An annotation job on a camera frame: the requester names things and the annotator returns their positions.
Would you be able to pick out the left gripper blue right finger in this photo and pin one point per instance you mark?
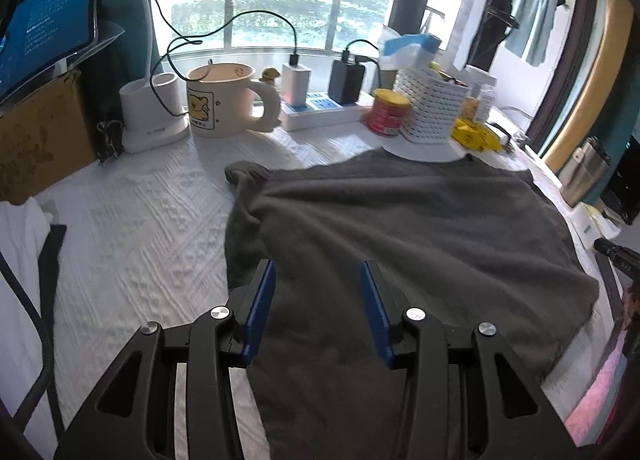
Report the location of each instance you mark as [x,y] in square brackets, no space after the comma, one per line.
[385,308]

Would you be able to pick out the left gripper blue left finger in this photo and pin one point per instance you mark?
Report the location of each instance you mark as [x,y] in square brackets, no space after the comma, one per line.
[250,306]

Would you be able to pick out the dark grey t-shirt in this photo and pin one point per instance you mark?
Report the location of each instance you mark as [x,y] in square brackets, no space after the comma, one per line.
[466,242]

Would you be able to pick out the yellow tissue box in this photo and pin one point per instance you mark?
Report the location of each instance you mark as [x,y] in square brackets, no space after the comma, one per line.
[591,225]

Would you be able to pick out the yellow duck snack bag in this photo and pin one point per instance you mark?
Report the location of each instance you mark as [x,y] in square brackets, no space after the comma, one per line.
[474,136]

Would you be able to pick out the red tin can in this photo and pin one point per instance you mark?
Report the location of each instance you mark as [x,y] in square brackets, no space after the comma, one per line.
[388,111]

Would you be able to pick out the white power strip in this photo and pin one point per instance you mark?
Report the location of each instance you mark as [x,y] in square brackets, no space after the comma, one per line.
[321,111]

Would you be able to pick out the white perforated plastic basket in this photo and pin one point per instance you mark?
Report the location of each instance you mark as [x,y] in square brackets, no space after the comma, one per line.
[434,105]

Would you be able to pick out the white desk lamp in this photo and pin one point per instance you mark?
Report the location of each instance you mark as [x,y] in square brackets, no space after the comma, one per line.
[151,106]

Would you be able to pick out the cream cartoon mug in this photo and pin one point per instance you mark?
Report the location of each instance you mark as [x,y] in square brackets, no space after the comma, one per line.
[225,100]

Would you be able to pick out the clear jar white lid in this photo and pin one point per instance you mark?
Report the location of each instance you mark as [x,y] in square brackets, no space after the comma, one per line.
[482,94]

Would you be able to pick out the white garment black trim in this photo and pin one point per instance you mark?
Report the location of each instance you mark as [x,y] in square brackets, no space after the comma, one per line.
[30,243]

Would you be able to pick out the black power adapter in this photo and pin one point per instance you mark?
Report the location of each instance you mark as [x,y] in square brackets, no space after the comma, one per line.
[346,79]

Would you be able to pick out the white usb charger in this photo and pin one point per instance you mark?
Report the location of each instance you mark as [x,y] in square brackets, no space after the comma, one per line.
[295,79]

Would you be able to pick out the brown cardboard box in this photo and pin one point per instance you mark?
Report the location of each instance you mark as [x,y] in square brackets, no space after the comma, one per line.
[44,138]

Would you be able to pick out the blue white pack in basket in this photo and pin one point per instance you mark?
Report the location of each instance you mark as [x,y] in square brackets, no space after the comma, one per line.
[410,51]

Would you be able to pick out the hanging teal towel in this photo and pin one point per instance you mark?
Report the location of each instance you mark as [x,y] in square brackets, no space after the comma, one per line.
[529,39]

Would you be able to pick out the blue screen tablet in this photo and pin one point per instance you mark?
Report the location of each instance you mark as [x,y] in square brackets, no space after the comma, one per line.
[43,34]

